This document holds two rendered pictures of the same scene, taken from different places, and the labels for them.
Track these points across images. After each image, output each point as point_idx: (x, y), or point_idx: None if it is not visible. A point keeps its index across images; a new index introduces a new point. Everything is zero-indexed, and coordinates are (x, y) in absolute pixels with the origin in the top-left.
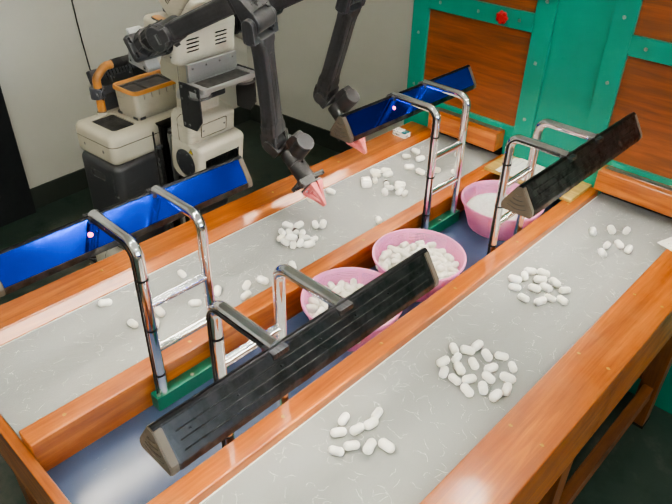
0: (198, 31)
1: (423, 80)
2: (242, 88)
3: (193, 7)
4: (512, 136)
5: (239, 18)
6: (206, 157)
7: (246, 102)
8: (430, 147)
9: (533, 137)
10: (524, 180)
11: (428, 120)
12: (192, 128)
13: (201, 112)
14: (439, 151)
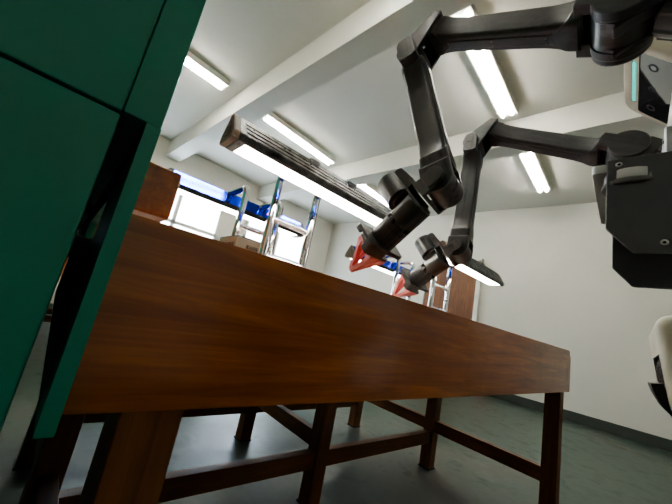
0: (668, 125)
1: (312, 158)
2: (663, 205)
3: (630, 108)
4: (281, 202)
5: (488, 150)
6: (651, 349)
7: (647, 237)
8: (314, 223)
9: (247, 200)
10: (238, 234)
11: (174, 199)
12: (646, 285)
13: (612, 251)
14: (301, 227)
